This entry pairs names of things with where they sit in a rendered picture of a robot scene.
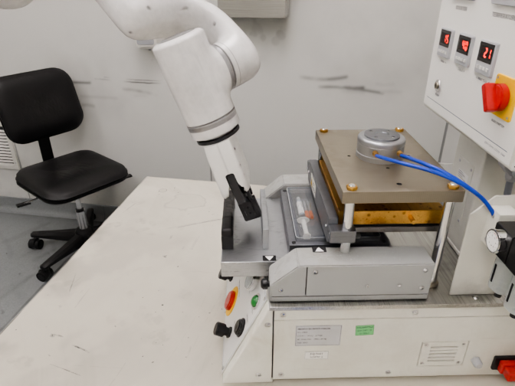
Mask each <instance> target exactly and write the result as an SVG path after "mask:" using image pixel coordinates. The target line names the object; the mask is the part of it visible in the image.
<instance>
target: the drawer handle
mask: <svg viewBox="0 0 515 386"><path fill-rule="evenodd" d="M234 215H235V197H234V195H233V193H232V191H231V190H229V197H228V198H226V199H225V198H224V205H223V214H222V223H221V248H222V250H232V249H233V248H234V240H233V233H234Z"/></svg>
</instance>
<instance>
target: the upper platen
mask: <svg viewBox="0 0 515 386"><path fill-rule="evenodd" d="M319 167H320V171H321V172H322V175H323V178H324V181H325V183H326V186H327V189H328V191H329V193H330V197H331V199H332V202H333V205H334V208H335V209H336V213H337V215H338V218H339V220H338V224H343V212H344V204H342V202H341V200H340V197H339V195H338V193H337V191H336V188H335V186H334V184H333V180H332V179H331V176H330V174H329V171H328V169H327V167H326V163H325V162H324V160H319ZM442 208H443V206H442V205H441V203H440V202H425V203H365V204H356V205H355V212H354V218H353V225H354V227H355V229H356V233H359V232H412V231H438V225H439V221H440V217H441V211H442Z"/></svg>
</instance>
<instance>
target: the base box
mask: <svg viewBox="0 0 515 386"><path fill-rule="evenodd" d="M501 374H503V375H504V377H505V378H506V380H507V381H515V319H513V318H511V317H510V312H508V310H506V309H505V307H504V306H501V307H460V308H419V309H338V310H296V311H269V303H268V293H267V302H266V303H265V305H264V307H263V309H262V310H261V312H260V314H259V315H258V317H257V318H256V320H255V321H254V324H253V325H252V327H251V328H250V330H249V331H248V333H247V335H246V336H245V338H244V340H243V342H242V343H241V344H240V346H239V348H238V350H237V351H236V352H235V355H234V356H233V358H232V359H231V361H230V362H229V364H228V366H227V368H226V369H225V371H224V372H223V379H222V382H223V383H247V382H273V379H296V378H364V377H398V376H433V375H501Z"/></svg>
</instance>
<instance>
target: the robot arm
mask: <svg viewBox="0 0 515 386"><path fill-rule="evenodd" d="M32 1H33V0H0V9H17V8H23V7H25V6H26V5H28V4H30V3H31V2H32ZM95 1H96V2H97V3H98V5H99V6H100V7H101V8H102V9H103V10H104V11H105V13H106V14H107V15H108V17H109V18H110V19H111V21H112V22H113V23H114V24H115V25H116V26H117V27H118V28H119V30H120V31H121V32H122V33H124V34H125V35H126V36H127V37H128V38H131V39H133V40H138V41H145V40H152V39H158V38H166V39H165V40H163V41H160V42H159V43H158V44H156V45H155V46H154V48H153V54H154V56H155V58H156V60H157V63H158V65H159V67H160V69H161V71H162V74H163V76H164V78H165V79H166V82H167V84H168V86H169V89H170V91H171V93H172V95H173V97H174V100H175V102H176V104H177V106H178V108H179V111H180V113H181V114H182V118H183V119H184V121H185V124H186V125H187V128H188V130H189V132H190V135H191V137H192V139H193V140H195V141H197V143H198V145H200V146H204V149H205V154H206V156H207V159H208V163H209V165H210V167H211V170H212V173H213V175H214V177H215V180H216V182H217V185H218V188H219V190H220V192H221V196H222V197H223V198H225V199H226V198H228V197H229V188H230V189H231V191H232V193H233V195H234V197H235V199H236V202H237V203H238V207H239V208H240V210H241V213H242V215H243V217H244V220H245V221H250V220H253V219H255V218H259V217H261V209H260V207H259V205H258V202H257V199H256V197H255V196H254V195H253V192H252V190H251V186H250V172H249V168H248V163H247V160H246V158H245V156H244V153H243V150H242V148H241V145H240V143H239V141H238V138H237V136H236V132H237V131H238V130H239V128H240V126H239V125H238V123H239V121H240V119H239V117H238V114H237V111H236V109H235V106H234V104H233V102H232V99H231V90H233V89H234V88H236V87H238V86H240V85H242V84H243V83H245V82H247V81H249V80H250V79H252V78H253V77H254V76H255V75H256V74H257V73H258V71H259V69H260V65H261V60H260V56H259V54H258V51H257V49H256V48H255V46H254V45H253V43H252V42H251V40H250V39H249V38H248V36H247V35H246V34H245V33H244V32H243V31H242V30H241V29H240V28H239V27H238V26H237V25H236V24H235V23H234V22H233V21H232V20H231V19H230V18H229V17H228V16H227V15H226V14H225V13H224V12H223V11H222V10H221V9H219V8H218V7H216V6H214V5H213V4H211V3H209V2H207V1H204V0H95Z"/></svg>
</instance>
